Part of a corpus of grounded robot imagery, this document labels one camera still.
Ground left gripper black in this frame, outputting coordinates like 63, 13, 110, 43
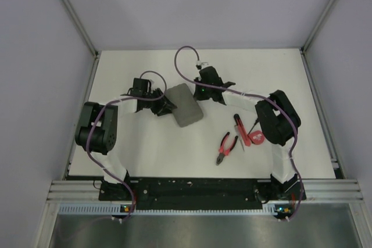
142, 88, 175, 117

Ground grey plastic tool case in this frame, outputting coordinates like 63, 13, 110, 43
165, 83, 204, 128

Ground red utility knife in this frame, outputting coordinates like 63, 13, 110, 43
233, 114, 251, 147

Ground red black pliers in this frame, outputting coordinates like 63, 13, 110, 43
216, 132, 238, 166

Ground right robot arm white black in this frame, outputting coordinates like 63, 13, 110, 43
192, 77, 305, 201

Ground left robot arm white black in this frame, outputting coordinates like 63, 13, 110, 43
75, 87, 177, 200

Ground clear test screwdriver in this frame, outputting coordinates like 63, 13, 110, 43
234, 125, 245, 152

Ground red black screwdriver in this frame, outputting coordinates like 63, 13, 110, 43
247, 118, 259, 134

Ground red tape measure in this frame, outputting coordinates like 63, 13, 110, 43
248, 131, 265, 145

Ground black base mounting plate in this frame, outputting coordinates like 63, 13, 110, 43
99, 177, 306, 211

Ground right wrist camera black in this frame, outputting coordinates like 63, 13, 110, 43
199, 66, 220, 85

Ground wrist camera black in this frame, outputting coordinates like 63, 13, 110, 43
199, 66, 220, 85
133, 78, 152, 92

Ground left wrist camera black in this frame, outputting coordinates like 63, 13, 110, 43
133, 78, 152, 92

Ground grey slotted cable duct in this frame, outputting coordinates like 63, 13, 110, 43
59, 203, 278, 216

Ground left aluminium corner post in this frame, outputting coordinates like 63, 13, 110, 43
59, 0, 99, 59

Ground aluminium corner post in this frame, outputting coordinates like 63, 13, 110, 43
59, 0, 99, 59
301, 0, 339, 53

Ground aluminium front frame rail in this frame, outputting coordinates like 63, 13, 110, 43
47, 179, 364, 203

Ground right aluminium corner post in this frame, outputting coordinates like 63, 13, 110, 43
301, 0, 339, 53

